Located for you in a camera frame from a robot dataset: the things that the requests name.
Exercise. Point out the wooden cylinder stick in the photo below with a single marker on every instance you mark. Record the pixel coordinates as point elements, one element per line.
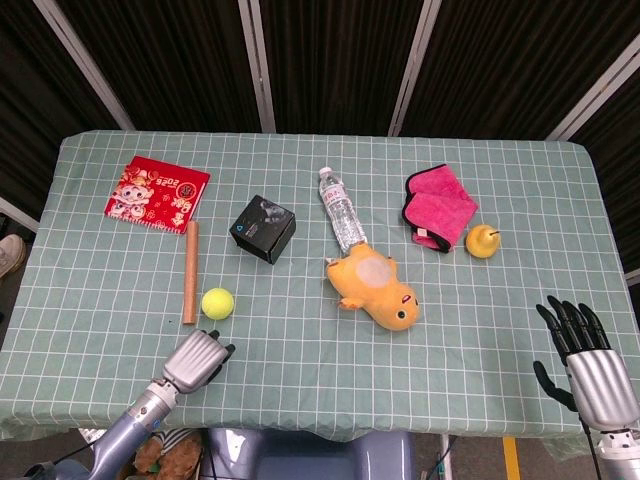
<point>191,274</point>

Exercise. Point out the black cardboard box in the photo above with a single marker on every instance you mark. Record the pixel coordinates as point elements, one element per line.
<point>262,228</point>

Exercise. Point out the yellow plush toy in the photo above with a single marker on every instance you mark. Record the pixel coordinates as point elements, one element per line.
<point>372,285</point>

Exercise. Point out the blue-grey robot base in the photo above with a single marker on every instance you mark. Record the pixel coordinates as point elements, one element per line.
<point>305,455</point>

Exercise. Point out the white shoe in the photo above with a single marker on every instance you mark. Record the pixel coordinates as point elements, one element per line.
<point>10,255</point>

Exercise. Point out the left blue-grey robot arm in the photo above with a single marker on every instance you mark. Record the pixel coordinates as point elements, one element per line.
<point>127,432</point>

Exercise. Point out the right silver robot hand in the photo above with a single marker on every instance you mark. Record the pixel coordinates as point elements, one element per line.
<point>592,367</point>

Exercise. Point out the yellow toy pear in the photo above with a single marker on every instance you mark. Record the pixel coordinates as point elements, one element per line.
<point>482,241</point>

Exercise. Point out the brown plush toy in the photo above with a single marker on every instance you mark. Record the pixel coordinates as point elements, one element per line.
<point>170,457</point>

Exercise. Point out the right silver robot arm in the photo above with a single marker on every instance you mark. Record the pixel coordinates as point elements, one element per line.
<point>620,452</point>

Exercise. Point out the yellow tennis ball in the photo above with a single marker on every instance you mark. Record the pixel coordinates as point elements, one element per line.
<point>217,303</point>

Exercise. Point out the pink folded towel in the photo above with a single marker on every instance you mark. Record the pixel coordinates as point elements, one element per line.
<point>436,207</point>

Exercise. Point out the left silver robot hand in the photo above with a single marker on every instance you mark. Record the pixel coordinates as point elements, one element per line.
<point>194,360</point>

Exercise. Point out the red cartoon calendar booklet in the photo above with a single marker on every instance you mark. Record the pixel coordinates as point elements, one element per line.
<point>156,194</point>

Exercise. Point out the green checkered tablecloth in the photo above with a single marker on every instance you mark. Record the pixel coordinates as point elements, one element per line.
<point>320,390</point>

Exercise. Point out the clear plastic water bottle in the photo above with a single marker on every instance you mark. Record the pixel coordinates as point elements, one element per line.
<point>342,212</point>

